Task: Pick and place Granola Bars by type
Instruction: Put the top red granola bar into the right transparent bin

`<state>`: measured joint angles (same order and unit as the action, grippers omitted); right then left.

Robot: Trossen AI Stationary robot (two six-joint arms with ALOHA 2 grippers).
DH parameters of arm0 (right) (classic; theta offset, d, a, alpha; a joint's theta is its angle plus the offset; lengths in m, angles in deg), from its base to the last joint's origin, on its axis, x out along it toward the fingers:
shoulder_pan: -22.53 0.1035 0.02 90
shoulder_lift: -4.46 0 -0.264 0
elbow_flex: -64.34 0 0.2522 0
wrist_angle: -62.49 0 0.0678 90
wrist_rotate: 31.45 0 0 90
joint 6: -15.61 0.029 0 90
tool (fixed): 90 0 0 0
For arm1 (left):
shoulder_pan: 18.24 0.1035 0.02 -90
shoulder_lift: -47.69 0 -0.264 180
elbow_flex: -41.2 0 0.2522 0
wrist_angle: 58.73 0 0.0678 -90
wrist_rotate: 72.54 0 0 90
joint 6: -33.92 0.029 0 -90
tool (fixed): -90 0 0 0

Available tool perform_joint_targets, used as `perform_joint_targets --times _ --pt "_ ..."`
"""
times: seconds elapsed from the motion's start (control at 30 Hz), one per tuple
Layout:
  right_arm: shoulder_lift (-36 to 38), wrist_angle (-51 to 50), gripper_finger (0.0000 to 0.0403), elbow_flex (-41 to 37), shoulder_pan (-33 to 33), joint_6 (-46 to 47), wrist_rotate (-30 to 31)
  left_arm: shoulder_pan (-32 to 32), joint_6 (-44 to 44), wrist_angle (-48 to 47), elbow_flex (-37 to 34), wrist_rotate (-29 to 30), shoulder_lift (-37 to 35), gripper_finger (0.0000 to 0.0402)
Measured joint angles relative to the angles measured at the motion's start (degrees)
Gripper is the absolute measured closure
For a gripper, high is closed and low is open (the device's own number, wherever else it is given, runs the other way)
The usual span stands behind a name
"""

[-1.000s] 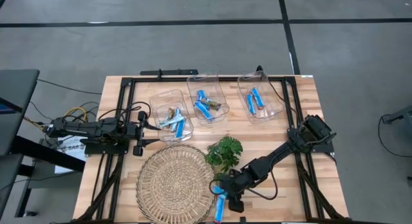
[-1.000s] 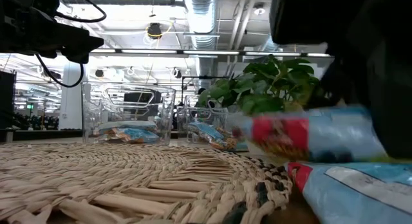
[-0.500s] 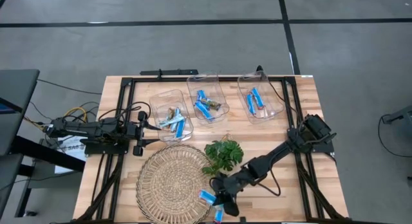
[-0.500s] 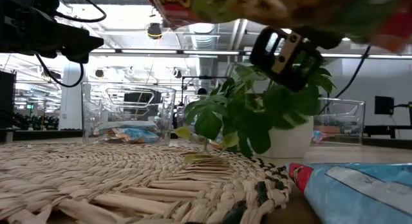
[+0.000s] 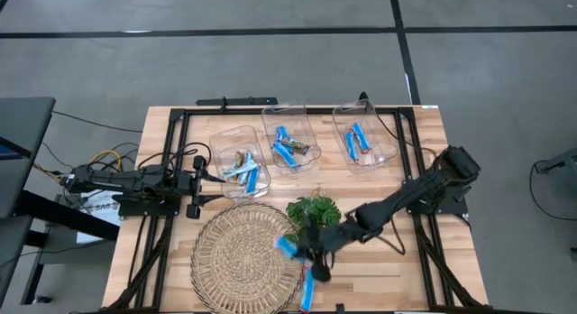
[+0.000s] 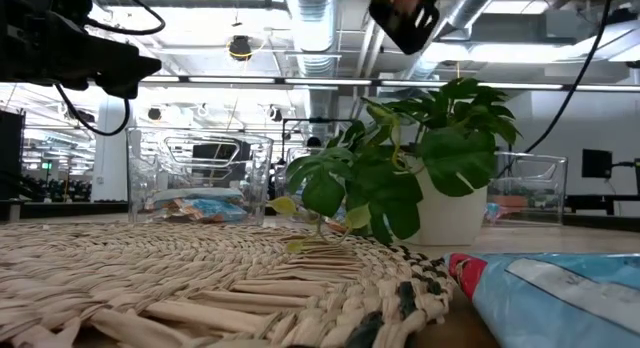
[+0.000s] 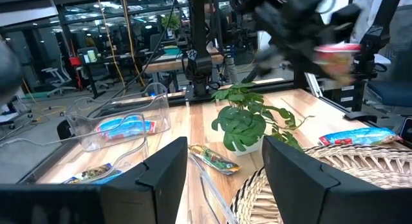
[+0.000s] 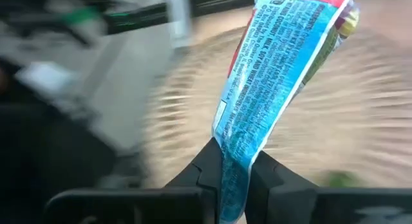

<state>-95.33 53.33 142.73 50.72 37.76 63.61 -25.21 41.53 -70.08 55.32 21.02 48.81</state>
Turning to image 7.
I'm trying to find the clear plastic bin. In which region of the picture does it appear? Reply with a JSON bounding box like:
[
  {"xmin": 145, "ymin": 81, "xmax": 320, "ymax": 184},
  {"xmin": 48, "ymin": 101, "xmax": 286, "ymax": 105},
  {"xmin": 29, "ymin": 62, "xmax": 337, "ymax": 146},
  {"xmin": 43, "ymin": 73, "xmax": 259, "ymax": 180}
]
[
  {"xmin": 0, "ymin": 113, "xmax": 149, "ymax": 186},
  {"xmin": 64, "ymin": 82, "xmax": 172, "ymax": 153}
]

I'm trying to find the flat black object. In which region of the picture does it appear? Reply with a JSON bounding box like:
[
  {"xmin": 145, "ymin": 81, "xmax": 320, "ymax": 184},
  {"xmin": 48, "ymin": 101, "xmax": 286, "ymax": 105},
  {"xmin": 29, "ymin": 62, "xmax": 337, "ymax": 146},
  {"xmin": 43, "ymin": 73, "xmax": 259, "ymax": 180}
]
[{"xmin": 343, "ymin": 110, "xmax": 378, "ymax": 124}]

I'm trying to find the black device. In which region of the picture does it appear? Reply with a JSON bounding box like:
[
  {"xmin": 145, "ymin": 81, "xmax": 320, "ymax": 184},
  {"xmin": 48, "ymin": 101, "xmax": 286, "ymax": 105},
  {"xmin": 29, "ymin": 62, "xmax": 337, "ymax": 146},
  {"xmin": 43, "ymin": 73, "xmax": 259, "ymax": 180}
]
[{"xmin": 398, "ymin": 117, "xmax": 412, "ymax": 142}]

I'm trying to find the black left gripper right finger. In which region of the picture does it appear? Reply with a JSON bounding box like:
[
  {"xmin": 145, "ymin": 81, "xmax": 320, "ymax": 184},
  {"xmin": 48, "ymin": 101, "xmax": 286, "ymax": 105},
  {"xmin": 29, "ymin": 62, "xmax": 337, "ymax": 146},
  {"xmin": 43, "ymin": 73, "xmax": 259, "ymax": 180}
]
[{"xmin": 261, "ymin": 135, "xmax": 341, "ymax": 224}]

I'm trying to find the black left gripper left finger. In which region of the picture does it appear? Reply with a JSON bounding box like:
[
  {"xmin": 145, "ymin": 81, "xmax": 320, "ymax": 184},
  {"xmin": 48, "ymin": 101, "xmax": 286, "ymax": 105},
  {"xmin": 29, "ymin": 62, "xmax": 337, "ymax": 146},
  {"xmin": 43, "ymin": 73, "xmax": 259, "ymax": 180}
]
[{"xmin": 99, "ymin": 136, "xmax": 189, "ymax": 224}]

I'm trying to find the small background plant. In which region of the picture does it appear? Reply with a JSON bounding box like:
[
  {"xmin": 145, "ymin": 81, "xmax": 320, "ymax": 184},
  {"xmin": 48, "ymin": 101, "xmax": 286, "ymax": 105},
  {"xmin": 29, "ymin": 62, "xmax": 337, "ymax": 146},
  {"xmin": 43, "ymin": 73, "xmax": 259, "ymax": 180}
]
[{"xmin": 160, "ymin": 13, "xmax": 182, "ymax": 33}]

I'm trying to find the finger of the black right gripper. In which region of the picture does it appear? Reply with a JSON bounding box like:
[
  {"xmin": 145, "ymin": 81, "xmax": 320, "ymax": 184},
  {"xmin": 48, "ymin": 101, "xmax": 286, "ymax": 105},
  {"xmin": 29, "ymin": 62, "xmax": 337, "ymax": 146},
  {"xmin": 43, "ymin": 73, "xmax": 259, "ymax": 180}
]
[
  {"xmin": 289, "ymin": 40, "xmax": 318, "ymax": 77},
  {"xmin": 307, "ymin": 40, "xmax": 329, "ymax": 54}
]

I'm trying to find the white office chair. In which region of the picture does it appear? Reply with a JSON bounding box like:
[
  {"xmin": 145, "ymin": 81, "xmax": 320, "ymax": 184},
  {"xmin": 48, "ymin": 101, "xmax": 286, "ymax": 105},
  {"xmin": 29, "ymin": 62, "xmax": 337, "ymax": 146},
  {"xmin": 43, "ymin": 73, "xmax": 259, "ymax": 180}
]
[{"xmin": 41, "ymin": 55, "xmax": 77, "ymax": 98}]

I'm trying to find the person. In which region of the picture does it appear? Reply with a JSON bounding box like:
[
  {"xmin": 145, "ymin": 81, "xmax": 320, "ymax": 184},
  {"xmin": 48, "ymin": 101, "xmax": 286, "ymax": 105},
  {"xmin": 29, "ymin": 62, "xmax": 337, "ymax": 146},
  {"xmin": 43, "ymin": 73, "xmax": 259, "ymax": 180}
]
[{"xmin": 205, "ymin": 1, "xmax": 241, "ymax": 85}]

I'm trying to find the red granola bar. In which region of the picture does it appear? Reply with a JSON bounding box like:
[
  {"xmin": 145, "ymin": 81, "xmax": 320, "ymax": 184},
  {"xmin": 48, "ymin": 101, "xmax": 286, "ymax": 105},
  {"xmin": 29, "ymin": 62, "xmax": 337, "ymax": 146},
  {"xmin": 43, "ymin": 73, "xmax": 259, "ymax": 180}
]
[{"xmin": 314, "ymin": 43, "xmax": 362, "ymax": 87}]

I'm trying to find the wooden background table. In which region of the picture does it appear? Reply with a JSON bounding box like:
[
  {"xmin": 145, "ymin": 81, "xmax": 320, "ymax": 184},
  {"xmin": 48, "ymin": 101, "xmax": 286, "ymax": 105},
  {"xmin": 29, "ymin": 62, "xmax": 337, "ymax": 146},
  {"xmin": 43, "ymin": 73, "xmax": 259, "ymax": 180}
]
[{"xmin": 143, "ymin": 51, "xmax": 226, "ymax": 75}]

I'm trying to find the hanging yellow cable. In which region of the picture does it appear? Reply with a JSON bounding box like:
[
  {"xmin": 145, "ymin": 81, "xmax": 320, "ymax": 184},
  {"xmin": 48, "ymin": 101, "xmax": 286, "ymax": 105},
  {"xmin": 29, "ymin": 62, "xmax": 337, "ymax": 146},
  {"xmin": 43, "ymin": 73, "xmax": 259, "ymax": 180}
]
[
  {"xmin": 120, "ymin": 0, "xmax": 147, "ymax": 88},
  {"xmin": 95, "ymin": 0, "xmax": 126, "ymax": 89}
]

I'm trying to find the teal bowl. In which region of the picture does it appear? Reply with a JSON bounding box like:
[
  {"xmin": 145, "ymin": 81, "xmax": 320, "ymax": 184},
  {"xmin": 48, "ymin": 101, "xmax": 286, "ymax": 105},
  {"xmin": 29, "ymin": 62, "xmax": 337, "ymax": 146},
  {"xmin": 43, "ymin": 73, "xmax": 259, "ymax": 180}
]
[{"xmin": 163, "ymin": 45, "xmax": 183, "ymax": 57}]

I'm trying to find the blue office chair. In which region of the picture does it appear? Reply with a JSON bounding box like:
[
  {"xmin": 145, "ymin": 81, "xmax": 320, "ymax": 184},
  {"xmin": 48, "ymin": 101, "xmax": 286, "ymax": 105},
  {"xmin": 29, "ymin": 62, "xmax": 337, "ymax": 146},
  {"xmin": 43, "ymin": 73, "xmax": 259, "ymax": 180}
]
[{"xmin": 366, "ymin": 79, "xmax": 412, "ymax": 108}]

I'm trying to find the green purple granola bar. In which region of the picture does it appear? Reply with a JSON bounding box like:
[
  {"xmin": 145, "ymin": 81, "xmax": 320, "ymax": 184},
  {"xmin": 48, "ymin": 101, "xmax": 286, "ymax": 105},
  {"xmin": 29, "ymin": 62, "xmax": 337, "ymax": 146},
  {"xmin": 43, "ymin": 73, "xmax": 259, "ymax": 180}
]
[{"xmin": 63, "ymin": 163, "xmax": 114, "ymax": 185}]

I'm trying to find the round woven straw mat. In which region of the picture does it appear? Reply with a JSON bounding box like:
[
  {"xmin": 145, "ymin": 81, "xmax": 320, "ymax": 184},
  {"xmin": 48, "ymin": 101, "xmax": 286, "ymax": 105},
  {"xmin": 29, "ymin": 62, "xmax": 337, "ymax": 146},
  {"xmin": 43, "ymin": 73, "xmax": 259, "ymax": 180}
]
[{"xmin": 230, "ymin": 143, "xmax": 412, "ymax": 224}]

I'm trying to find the blue Quaker chewy bar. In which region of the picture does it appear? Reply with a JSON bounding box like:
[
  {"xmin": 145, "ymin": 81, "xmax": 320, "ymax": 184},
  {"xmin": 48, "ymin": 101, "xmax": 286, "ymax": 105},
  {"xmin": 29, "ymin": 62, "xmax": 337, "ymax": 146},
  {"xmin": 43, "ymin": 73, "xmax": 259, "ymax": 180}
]
[
  {"xmin": 95, "ymin": 116, "xmax": 158, "ymax": 142},
  {"xmin": 318, "ymin": 126, "xmax": 403, "ymax": 147},
  {"xmin": 91, "ymin": 171, "xmax": 125, "ymax": 185}
]

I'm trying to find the black office desk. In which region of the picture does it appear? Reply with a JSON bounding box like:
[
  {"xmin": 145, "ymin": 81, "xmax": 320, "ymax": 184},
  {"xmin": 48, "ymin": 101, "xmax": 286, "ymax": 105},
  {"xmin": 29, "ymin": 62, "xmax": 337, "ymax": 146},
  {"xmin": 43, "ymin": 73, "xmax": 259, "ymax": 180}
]
[{"xmin": 77, "ymin": 46, "xmax": 152, "ymax": 96}]

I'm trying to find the green potted plant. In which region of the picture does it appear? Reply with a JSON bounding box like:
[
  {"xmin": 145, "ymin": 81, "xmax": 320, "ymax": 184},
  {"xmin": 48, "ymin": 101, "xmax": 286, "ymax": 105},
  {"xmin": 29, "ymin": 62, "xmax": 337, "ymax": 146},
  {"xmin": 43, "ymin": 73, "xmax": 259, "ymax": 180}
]
[{"xmin": 211, "ymin": 81, "xmax": 315, "ymax": 156}]

